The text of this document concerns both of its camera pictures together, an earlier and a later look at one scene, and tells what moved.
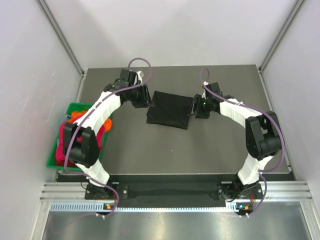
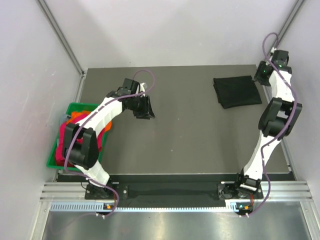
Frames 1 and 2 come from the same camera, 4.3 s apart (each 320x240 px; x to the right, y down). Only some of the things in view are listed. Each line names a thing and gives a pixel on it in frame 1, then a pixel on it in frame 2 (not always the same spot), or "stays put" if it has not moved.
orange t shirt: [107, 124] stays put
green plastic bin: [52, 162] stays put
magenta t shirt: [60, 158] stays put
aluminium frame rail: [74, 192] stays put
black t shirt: [170, 110] -> [236, 91]
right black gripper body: [202, 106] -> [259, 75]
